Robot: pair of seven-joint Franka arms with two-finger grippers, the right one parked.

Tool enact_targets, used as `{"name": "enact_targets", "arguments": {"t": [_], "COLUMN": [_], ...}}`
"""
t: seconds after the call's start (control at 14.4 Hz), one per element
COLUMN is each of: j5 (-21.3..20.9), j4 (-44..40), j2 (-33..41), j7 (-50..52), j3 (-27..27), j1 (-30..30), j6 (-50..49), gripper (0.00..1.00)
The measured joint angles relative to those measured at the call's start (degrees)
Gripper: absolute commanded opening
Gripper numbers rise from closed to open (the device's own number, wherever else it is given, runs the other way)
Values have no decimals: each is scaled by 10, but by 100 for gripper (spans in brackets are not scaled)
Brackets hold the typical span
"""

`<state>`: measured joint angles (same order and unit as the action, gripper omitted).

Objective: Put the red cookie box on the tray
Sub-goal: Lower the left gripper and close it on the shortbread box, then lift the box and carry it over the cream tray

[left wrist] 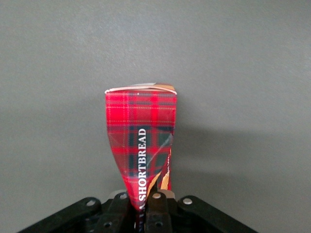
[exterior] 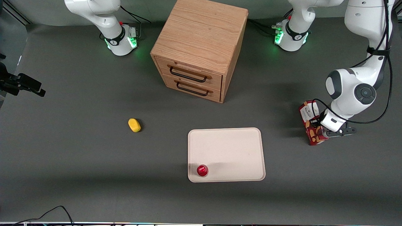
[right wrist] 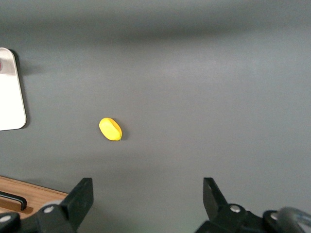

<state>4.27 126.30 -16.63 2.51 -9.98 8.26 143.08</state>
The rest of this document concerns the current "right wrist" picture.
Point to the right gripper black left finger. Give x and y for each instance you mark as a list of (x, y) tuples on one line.
[(77, 201)]

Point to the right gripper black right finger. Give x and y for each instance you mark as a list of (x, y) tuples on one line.
[(213, 201)]

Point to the cream plastic tray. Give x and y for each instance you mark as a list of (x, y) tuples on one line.
[(9, 97)]

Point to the wooden drawer cabinet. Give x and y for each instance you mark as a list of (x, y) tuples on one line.
[(39, 194)]

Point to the wooden drawer front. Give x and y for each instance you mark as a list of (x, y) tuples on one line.
[(31, 193)]

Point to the yellow sponge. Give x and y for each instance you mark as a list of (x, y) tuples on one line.
[(109, 129)]

